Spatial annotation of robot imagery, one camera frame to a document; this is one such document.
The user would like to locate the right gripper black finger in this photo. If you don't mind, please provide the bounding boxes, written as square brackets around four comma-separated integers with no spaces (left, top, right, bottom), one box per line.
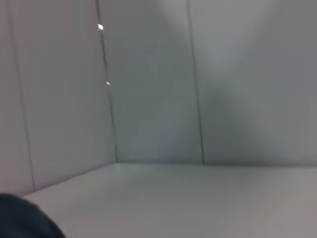
[0,193,67,238]

